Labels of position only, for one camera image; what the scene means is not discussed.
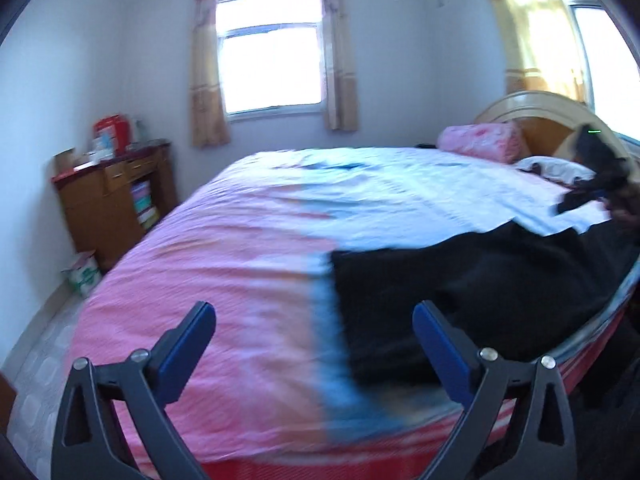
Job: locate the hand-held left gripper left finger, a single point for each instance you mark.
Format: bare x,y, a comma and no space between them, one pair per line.
185,355

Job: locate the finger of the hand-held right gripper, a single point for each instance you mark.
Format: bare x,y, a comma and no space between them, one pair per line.
575,202

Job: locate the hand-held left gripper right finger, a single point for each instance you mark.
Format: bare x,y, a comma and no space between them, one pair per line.
442,355

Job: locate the black pants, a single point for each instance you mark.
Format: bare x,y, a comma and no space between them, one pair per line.
475,285

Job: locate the white patterned pillow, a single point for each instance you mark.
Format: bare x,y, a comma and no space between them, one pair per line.
545,165

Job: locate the wooden headboard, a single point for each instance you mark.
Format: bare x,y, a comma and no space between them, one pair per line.
540,125

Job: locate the pink floral folded quilt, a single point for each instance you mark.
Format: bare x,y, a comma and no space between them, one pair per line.
480,140

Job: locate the large bright window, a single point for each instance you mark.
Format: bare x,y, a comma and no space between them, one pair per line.
605,35

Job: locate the bed with pink-blue sheet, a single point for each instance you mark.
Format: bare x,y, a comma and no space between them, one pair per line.
225,240

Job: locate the green and white carton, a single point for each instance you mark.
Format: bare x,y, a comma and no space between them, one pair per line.
85,272

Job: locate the yellow curtain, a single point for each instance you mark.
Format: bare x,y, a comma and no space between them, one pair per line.
535,25

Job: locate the stack of pastel boxes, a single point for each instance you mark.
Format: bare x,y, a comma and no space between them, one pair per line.
145,205

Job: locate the brown wooden desk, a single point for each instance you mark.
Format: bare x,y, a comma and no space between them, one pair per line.
95,205

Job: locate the brown wooden door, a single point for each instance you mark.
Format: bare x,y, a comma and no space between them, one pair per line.
6,400

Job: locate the open cardboard box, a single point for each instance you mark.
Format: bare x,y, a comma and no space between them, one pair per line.
65,160

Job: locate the red box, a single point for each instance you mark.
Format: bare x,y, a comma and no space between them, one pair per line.
112,132

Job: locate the beige patterned curtain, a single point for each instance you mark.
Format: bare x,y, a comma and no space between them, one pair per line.
205,85
340,70

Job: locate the white framed window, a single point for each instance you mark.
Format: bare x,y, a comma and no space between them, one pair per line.
270,55

